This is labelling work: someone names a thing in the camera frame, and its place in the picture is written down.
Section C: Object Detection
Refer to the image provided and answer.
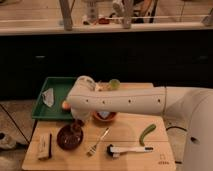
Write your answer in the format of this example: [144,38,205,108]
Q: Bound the green round fruit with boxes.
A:
[109,79,120,90]

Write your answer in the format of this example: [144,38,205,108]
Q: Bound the silver fork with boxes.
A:
[86,127,110,157]

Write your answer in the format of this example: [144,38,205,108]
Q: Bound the green plastic tray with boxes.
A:
[32,77,76,121]

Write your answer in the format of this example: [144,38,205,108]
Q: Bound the dark purple bowl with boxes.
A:
[57,124,83,150]

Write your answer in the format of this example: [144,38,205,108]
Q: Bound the crumpled white paper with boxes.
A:
[42,88,54,107]

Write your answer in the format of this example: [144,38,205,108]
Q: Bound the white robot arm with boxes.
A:
[67,76,213,171]

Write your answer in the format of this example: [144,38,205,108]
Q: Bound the dark purple grapes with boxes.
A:
[70,122,81,133]

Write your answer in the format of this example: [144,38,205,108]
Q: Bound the orange bowl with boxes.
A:
[92,112,117,122]

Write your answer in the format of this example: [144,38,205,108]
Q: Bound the orange fruit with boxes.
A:
[62,101,71,110]

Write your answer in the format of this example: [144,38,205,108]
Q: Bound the green chili pepper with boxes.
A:
[139,124,156,146]

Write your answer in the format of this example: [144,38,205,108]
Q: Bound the blue white cloth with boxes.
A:
[98,112,110,119]

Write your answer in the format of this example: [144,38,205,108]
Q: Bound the black white brush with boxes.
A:
[107,144,153,158]

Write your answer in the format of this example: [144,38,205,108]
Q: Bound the white black eraser block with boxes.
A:
[37,133,52,160]

